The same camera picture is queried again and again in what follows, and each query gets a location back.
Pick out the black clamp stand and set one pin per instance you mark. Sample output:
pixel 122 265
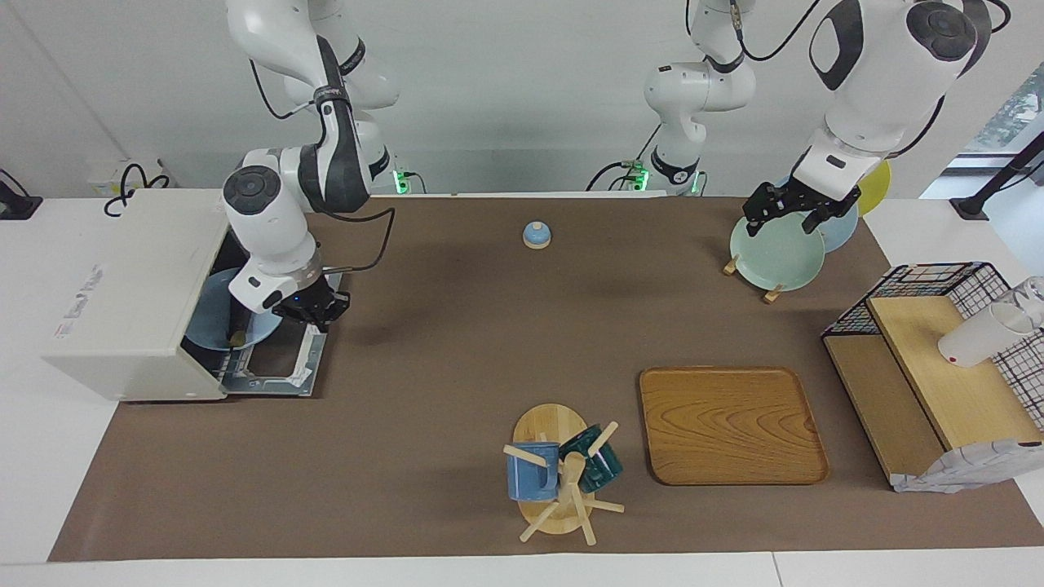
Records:
pixel 999 181

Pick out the small light blue plate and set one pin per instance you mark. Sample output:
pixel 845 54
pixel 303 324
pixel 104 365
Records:
pixel 210 314

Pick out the yellow plate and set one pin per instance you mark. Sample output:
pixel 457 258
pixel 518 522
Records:
pixel 877 191

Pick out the window with outdoor view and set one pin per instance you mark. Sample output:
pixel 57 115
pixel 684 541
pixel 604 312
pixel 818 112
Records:
pixel 1019 106

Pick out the white marbled cloth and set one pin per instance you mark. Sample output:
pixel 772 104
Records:
pixel 962 471

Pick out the white paper cup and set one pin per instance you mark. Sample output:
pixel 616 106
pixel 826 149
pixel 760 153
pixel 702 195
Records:
pixel 975 338

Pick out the black clamp mount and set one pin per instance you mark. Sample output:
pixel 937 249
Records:
pixel 16 204

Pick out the blue mug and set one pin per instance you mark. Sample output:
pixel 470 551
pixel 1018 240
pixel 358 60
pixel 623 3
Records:
pixel 530 477

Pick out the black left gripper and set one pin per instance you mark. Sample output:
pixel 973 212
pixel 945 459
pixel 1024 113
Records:
pixel 807 204

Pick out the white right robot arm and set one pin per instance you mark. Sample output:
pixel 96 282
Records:
pixel 269 220

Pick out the wooden mug tree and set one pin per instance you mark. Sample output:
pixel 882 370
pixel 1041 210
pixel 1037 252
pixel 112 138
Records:
pixel 548 424

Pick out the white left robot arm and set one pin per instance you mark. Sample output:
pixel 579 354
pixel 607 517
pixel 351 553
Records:
pixel 881 81

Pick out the small blue dome bell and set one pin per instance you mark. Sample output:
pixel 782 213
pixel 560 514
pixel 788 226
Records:
pixel 537 236

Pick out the dark purple eggplant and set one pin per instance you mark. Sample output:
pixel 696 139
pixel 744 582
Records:
pixel 237 337

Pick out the large light blue plate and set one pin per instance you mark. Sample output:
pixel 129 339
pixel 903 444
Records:
pixel 844 230

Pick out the pale green plate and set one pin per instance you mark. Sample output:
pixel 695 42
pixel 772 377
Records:
pixel 775 261

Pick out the wooden step shelf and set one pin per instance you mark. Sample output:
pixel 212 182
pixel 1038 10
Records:
pixel 954 391

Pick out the clear glass cup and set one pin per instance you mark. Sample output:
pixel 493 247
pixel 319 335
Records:
pixel 1034 297

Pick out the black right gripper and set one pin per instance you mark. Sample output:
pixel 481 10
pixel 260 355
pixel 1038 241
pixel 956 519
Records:
pixel 318 300

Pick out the dark green mug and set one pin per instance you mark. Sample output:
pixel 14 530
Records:
pixel 603 469

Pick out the wooden serving tray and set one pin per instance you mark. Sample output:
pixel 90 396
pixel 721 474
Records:
pixel 730 424

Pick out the brown table mat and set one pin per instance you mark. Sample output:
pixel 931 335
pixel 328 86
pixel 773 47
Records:
pixel 457 342

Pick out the wooden plate rack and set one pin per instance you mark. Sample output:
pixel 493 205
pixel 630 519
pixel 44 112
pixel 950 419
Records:
pixel 772 293

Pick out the cream toaster oven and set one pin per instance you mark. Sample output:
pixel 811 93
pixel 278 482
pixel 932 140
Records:
pixel 130 293

